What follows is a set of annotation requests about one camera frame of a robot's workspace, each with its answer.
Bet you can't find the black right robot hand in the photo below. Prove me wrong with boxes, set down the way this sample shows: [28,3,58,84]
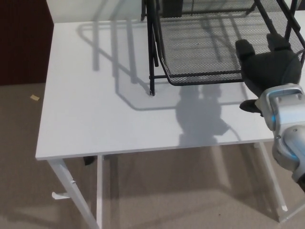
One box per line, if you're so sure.
[234,33,302,116]

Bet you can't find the black metal tray rack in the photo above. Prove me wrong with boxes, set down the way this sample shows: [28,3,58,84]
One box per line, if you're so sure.
[140,0,305,96]

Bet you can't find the white desk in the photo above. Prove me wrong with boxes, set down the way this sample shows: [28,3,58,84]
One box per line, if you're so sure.
[35,18,305,225]

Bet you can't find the white desk hook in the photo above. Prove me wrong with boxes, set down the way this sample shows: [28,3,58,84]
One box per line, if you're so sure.
[51,190,70,200]

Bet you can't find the small black box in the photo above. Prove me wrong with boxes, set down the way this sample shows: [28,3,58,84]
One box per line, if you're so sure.
[163,0,183,18]

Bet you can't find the dark brown wooden panel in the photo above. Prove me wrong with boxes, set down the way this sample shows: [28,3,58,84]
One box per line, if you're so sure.
[0,0,55,86]

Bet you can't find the white desk leg frame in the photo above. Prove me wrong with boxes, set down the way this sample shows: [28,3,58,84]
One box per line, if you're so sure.
[47,155,103,229]
[254,142,301,225]

